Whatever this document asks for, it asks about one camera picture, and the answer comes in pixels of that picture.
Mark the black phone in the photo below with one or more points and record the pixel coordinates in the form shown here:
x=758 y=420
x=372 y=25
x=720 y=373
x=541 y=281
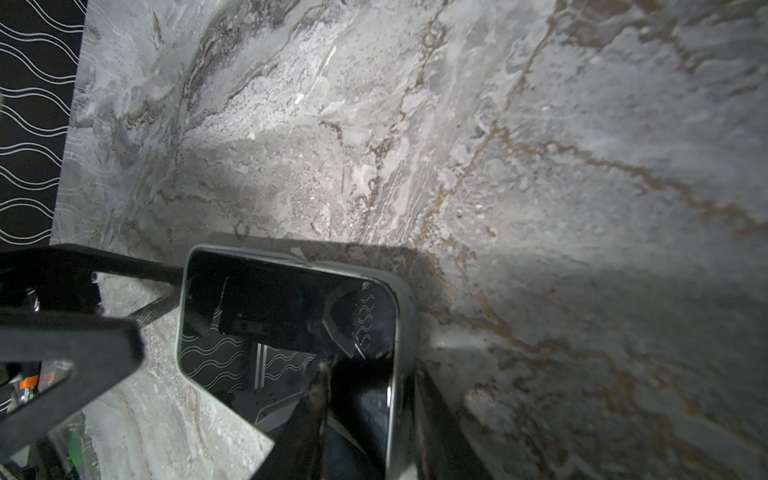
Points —
x=255 y=330

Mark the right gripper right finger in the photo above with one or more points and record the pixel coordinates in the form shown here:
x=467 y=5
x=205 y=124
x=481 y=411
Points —
x=441 y=449

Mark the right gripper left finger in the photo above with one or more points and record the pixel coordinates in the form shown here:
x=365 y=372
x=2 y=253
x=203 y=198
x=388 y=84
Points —
x=299 y=450

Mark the light blue phone case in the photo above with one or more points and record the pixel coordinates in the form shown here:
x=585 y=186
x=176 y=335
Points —
x=408 y=336

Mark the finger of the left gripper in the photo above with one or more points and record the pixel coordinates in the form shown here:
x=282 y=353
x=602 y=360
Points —
x=63 y=278
x=99 y=352

